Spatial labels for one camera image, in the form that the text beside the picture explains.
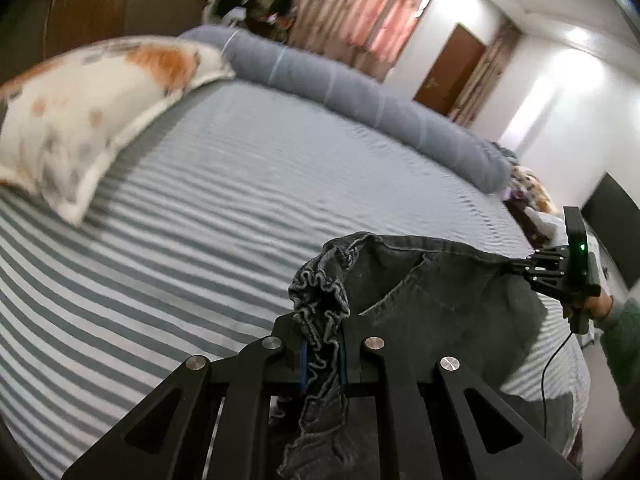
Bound wooden headboard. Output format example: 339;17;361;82
0;0;221;86

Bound person's right hand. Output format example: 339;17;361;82
584;294;615;323

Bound floral blanket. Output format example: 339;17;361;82
504;164;558;217

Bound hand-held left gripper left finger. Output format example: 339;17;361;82
62;312;308;480

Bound pink patterned curtain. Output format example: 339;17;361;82
289;0;442;82

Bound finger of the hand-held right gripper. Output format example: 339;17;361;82
527;245;569;267
507;258;568;298

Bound brown patterned curtain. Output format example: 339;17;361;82
449;22;523;130

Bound brown wooden door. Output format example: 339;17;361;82
414;24;487;115

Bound black cable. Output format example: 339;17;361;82
541;331;577;413

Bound grey blue bolster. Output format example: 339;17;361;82
177;24;516;195

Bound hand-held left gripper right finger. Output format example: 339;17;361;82
339;316;584;480

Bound dark grey denim pants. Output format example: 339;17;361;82
277;231;576;480

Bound person's right forearm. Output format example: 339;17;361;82
599;297;640;433

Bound white orange floral pillow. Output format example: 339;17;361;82
0;35;237;226

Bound black flat screen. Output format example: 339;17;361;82
582;172;640;292

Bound grey striped bed sheet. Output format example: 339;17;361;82
0;80;593;480

